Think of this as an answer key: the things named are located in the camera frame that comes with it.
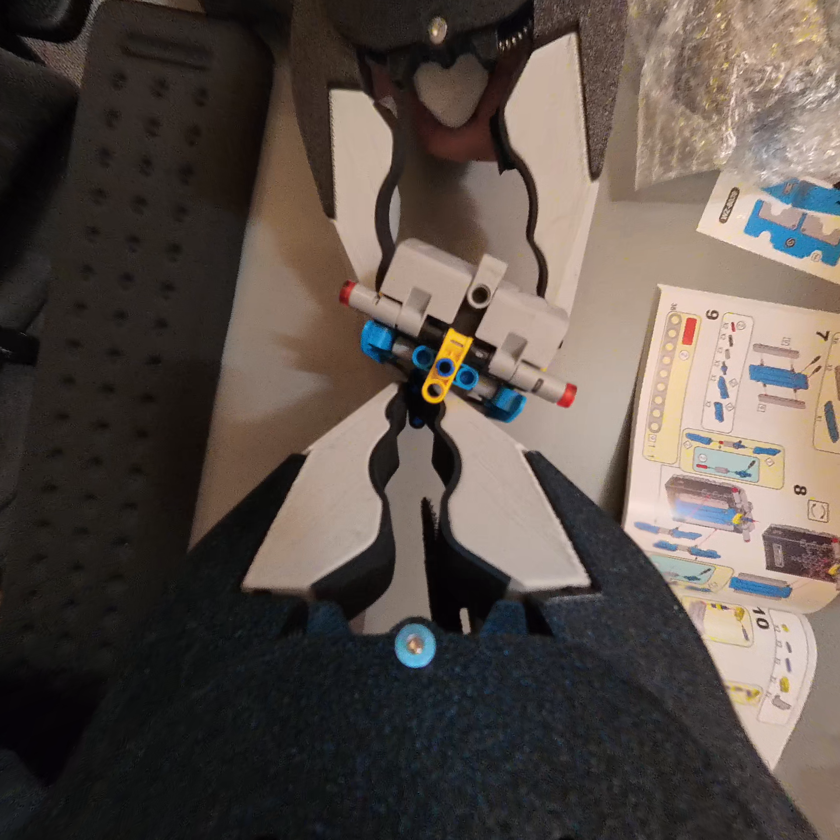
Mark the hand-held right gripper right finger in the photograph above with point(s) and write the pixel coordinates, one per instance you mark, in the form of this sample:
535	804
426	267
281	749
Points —
518	518

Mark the instruction booklet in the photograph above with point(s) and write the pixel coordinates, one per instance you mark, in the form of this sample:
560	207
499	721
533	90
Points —
722	459

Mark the grey blue toy brick model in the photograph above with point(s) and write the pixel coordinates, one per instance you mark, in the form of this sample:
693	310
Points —
426	282

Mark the blue sticker sheet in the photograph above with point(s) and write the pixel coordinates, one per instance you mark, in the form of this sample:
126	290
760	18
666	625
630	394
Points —
781	223

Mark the black perforated board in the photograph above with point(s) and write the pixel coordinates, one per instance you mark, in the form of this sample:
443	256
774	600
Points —
131	328

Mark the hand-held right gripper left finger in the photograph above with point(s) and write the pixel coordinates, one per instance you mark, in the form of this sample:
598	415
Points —
315	518

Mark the clear plastic bag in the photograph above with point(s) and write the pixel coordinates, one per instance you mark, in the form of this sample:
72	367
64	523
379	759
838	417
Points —
728	85

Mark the person's left hand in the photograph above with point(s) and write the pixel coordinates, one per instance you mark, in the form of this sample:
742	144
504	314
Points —
459	143

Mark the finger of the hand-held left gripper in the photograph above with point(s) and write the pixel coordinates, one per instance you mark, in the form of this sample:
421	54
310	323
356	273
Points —
558	164
358	170

